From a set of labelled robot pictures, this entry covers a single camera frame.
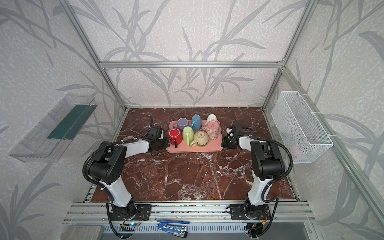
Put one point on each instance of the blue mug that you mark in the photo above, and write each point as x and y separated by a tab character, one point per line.
196	122

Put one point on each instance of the grey foam block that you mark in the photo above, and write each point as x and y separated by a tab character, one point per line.
80	232

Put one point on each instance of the tape roll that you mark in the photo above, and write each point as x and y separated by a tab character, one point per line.
128	138

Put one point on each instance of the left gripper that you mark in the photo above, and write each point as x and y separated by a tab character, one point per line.
162	142

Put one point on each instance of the white wire basket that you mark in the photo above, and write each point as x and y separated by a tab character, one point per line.
299	128

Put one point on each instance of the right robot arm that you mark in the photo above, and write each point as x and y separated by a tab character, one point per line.
271	162

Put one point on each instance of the blue stapler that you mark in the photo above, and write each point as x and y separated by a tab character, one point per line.
176	228

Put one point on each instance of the purple mug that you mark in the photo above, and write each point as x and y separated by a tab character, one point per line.
181	124

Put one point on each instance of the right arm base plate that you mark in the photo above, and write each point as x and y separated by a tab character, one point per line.
249	212

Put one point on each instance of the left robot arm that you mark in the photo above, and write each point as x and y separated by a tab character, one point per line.
104	166

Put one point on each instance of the red mug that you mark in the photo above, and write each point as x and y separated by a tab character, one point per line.
175	137

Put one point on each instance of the clear plastic wall bin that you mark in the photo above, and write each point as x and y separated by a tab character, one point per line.
47	141

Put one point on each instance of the pink patterned mug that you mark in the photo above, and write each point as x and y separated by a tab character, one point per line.
212	129

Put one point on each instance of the light green mug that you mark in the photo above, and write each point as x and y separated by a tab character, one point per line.
188	135

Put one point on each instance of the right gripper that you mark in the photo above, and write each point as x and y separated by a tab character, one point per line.
227	142

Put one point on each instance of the pink tray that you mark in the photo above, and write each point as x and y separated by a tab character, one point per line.
211	146

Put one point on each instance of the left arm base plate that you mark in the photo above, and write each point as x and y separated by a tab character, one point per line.
141	212

